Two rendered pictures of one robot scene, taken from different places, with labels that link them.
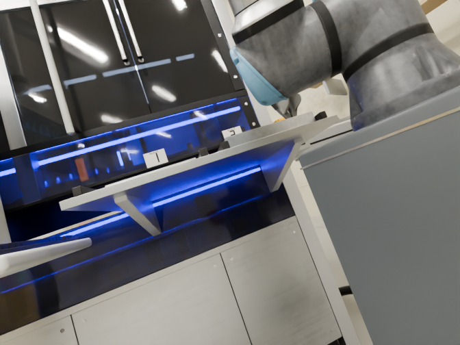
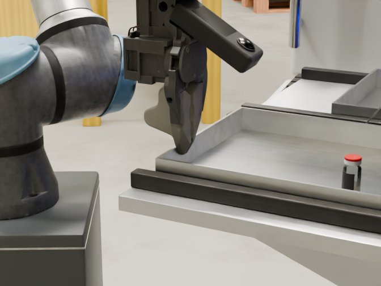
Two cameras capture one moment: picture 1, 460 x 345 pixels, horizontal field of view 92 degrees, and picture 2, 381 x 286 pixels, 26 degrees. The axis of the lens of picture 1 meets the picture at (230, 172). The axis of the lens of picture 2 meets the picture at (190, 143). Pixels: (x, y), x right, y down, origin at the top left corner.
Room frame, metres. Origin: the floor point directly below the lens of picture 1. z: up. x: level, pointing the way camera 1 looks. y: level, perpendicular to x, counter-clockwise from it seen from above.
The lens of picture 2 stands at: (1.24, -0.99, 1.25)
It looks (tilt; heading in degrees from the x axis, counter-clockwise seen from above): 18 degrees down; 129
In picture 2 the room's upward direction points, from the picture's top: straight up
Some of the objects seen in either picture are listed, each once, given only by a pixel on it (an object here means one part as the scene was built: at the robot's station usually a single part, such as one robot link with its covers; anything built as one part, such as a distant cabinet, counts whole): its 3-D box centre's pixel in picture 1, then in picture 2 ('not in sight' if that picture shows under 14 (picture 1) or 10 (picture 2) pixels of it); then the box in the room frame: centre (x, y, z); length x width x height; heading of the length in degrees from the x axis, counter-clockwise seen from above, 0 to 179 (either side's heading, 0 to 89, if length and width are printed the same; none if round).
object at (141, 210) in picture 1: (143, 220); not in sight; (0.70, 0.31, 0.80); 0.34 x 0.03 x 0.13; 12
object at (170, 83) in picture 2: not in sight; (177, 88); (0.62, -0.23, 0.99); 0.05 x 0.02 x 0.09; 102
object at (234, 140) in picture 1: (256, 147); (322, 160); (0.75, -0.11, 0.90); 0.34 x 0.26 x 0.04; 12
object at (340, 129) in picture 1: (323, 134); not in sight; (1.23, -0.56, 0.92); 0.69 x 0.15 x 0.16; 102
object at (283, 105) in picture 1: (285, 105); (177, 114); (0.59, -0.20, 0.95); 0.06 x 0.03 x 0.09; 12
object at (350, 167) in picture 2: not in sight; (351, 176); (0.82, -0.15, 0.90); 0.02 x 0.02 x 0.04
